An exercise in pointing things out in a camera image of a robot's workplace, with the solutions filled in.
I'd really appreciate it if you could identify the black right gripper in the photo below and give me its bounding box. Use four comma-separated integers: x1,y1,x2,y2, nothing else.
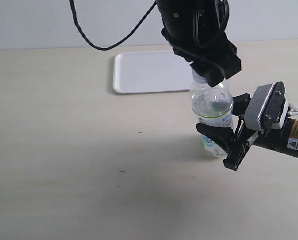
196,93,259,172

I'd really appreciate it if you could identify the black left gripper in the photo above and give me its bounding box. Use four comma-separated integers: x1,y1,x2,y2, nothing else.
161,28,241,87

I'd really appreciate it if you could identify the white bottle cap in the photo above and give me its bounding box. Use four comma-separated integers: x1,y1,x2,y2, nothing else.
192,69,207,84

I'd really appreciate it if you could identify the clear plastic drink bottle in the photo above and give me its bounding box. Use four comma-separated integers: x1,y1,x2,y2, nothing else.
189,73,234,159

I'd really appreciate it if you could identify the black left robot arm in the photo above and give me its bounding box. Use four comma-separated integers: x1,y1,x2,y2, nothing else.
156,0,242,88

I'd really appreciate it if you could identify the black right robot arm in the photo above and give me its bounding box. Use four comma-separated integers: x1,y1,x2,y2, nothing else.
196,93,298,171

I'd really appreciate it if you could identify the white plastic tray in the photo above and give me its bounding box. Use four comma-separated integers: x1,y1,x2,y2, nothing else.
112,50,193,94

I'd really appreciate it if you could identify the black cable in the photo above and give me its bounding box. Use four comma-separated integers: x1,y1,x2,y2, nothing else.
68,0,158,52

